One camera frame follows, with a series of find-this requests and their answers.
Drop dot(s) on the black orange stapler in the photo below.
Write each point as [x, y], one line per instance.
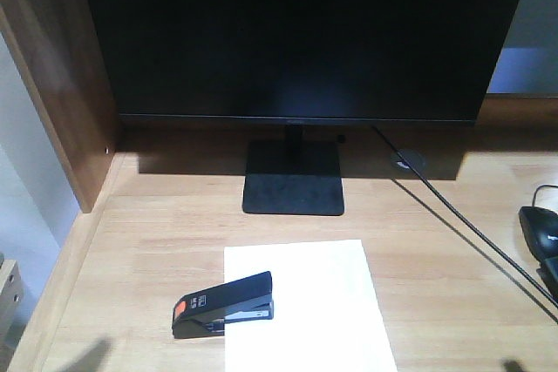
[205, 313]

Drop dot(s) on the black computer monitor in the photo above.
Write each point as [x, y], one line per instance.
[297, 63]

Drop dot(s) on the black computer mouse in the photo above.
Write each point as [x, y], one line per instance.
[539, 227]

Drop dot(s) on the grey cable grommet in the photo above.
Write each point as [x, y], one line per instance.
[407, 159]

